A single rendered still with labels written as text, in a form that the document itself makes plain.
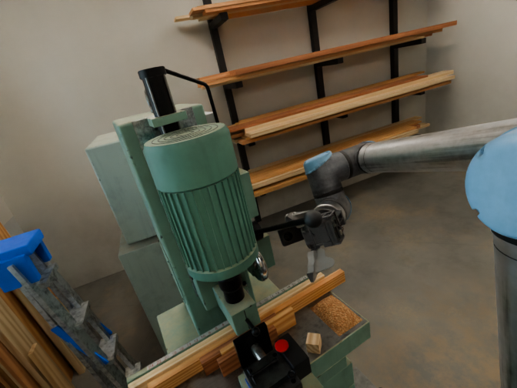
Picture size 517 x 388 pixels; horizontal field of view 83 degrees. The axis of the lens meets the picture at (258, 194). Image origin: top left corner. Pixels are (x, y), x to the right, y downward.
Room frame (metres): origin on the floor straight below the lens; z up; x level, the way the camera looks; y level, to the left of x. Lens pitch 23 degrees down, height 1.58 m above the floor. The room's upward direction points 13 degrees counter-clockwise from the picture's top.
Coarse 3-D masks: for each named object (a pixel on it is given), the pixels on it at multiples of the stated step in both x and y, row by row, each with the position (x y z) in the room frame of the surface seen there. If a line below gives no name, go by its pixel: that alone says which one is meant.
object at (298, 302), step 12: (336, 276) 0.72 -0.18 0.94; (312, 288) 0.69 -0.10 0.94; (324, 288) 0.70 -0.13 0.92; (288, 300) 0.67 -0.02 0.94; (300, 300) 0.67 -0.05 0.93; (312, 300) 0.68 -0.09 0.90; (276, 312) 0.63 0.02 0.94; (192, 360) 0.54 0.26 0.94; (168, 372) 0.52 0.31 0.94; (180, 372) 0.52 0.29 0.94; (192, 372) 0.53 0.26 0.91; (156, 384) 0.49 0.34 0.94; (168, 384) 0.50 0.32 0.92
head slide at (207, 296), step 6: (198, 282) 0.65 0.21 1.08; (204, 282) 0.66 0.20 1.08; (210, 282) 0.67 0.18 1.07; (216, 282) 0.67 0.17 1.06; (246, 282) 0.71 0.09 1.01; (198, 288) 0.65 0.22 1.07; (204, 288) 0.66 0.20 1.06; (210, 288) 0.66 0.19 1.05; (198, 294) 0.70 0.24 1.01; (204, 294) 0.65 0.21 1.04; (210, 294) 0.66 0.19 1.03; (204, 300) 0.65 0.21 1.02; (210, 300) 0.66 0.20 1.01; (216, 300) 0.67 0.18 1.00; (210, 306) 0.66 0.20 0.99
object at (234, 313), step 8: (216, 288) 0.66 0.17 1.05; (216, 296) 0.65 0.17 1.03; (224, 296) 0.62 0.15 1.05; (248, 296) 0.60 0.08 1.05; (224, 304) 0.59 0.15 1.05; (232, 304) 0.58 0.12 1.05; (240, 304) 0.58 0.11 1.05; (248, 304) 0.57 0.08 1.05; (224, 312) 0.61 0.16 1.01; (232, 312) 0.56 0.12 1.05; (240, 312) 0.55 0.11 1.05; (248, 312) 0.56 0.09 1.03; (256, 312) 0.57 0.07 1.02; (232, 320) 0.54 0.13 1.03; (240, 320) 0.55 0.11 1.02; (256, 320) 0.57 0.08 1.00; (232, 328) 0.57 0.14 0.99; (240, 328) 0.55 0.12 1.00; (248, 328) 0.56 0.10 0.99
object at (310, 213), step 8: (304, 216) 0.48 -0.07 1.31; (312, 216) 0.47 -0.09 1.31; (320, 216) 0.47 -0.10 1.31; (256, 224) 0.78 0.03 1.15; (280, 224) 0.59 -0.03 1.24; (288, 224) 0.56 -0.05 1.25; (296, 224) 0.52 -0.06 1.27; (304, 224) 0.50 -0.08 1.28; (312, 224) 0.46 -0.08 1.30; (320, 224) 0.47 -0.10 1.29; (256, 232) 0.73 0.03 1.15; (256, 240) 0.76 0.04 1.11
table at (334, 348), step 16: (304, 320) 0.62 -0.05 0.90; (320, 320) 0.61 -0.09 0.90; (368, 320) 0.57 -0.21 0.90; (304, 336) 0.57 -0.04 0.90; (336, 336) 0.55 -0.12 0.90; (352, 336) 0.54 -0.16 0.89; (368, 336) 0.56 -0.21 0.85; (320, 352) 0.51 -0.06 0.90; (336, 352) 0.52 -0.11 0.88; (240, 368) 0.52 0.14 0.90; (320, 368) 0.50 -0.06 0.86; (192, 384) 0.50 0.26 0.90; (208, 384) 0.49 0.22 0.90; (224, 384) 0.49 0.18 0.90
